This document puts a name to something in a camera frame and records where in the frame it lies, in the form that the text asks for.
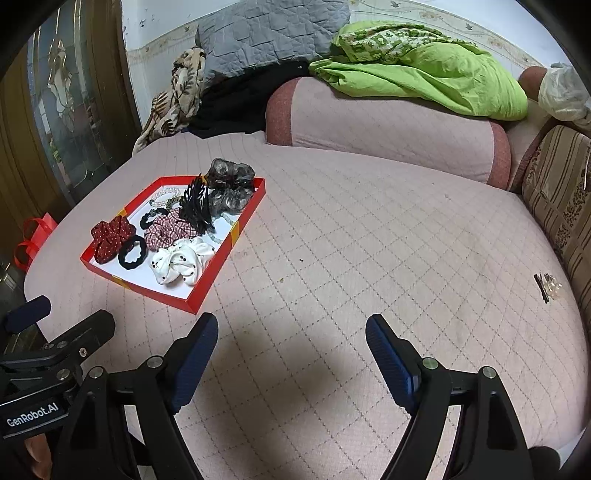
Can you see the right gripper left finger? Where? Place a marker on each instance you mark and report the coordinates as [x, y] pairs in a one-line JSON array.
[[126, 419]]

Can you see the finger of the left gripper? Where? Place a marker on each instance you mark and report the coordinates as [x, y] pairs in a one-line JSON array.
[[80, 342], [25, 315]]

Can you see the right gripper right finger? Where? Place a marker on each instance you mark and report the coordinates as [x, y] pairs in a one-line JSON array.
[[489, 442]]

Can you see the red polka dot scrunchie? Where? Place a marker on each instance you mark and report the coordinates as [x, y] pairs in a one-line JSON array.
[[108, 238]]

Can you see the white cherry print scrunchie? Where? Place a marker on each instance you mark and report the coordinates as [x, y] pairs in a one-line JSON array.
[[186, 260]]

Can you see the red tray box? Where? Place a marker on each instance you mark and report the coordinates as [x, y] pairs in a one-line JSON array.
[[130, 268]]

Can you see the red white checked scrunchie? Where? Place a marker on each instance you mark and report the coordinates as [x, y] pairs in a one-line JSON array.
[[165, 230]]

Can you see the black decorative hair comb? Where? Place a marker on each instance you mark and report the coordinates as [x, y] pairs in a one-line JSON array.
[[195, 206]]

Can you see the grey velvet scrunchie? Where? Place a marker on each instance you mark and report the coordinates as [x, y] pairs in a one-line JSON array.
[[230, 186]]

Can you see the person left hand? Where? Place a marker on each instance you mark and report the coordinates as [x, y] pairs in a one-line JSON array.
[[38, 448]]

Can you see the red gift bag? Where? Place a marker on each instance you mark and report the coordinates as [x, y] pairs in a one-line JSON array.
[[36, 230]]

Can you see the black hair clip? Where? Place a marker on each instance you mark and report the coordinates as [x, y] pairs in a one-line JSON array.
[[540, 284]]

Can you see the clear crystal hair clip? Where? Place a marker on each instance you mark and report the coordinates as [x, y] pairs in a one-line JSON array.
[[552, 286]]

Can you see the stained glass door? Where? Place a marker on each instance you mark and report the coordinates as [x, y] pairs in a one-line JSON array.
[[82, 101]]

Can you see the pink quilted bed cover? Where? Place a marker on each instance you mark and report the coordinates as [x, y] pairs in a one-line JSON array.
[[292, 391]]

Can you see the floral beige cloth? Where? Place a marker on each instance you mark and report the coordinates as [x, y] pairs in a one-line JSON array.
[[172, 109]]

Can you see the striped brown cushion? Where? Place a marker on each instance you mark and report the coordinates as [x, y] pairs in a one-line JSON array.
[[556, 190]]

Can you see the black cloth pile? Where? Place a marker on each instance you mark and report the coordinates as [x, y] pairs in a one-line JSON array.
[[238, 104]]

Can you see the pink bolster pillow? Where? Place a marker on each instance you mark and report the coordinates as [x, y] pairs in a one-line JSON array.
[[306, 112]]

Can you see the grey quilted blanket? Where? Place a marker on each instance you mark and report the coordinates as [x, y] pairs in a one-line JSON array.
[[253, 34]]

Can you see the green blanket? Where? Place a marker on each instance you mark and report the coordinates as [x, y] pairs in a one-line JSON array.
[[386, 59]]

